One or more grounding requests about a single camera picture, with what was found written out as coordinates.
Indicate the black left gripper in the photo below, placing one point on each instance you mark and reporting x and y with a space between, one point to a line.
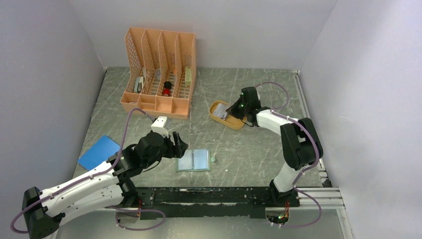
179 145

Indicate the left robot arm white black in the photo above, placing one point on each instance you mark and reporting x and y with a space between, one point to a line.
109 184

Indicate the red black small bottle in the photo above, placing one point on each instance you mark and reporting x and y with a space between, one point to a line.
167 86

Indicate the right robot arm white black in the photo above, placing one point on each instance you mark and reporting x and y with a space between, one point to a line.
300 143

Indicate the card in yellow tray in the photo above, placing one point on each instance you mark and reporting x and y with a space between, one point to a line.
221 111

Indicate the aluminium rail frame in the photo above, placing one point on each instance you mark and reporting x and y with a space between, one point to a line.
248 157

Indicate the grey white utility knife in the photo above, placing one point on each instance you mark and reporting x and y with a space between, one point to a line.
139 82

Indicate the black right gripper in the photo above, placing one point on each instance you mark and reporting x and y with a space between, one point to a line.
233 109

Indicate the yellow oval tray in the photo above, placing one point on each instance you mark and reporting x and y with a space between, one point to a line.
230 121

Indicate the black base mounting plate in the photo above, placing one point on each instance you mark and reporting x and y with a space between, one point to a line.
177 202

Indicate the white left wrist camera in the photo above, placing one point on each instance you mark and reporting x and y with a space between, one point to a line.
159 126

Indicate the light blue credit card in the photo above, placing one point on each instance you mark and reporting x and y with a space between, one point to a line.
201 159

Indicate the blue notebook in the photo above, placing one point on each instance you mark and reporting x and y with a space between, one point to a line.
98 153

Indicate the peach plastic file organizer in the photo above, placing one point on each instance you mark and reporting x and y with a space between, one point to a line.
160 56

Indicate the pale green eraser box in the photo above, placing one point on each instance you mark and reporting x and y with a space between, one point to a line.
188 76

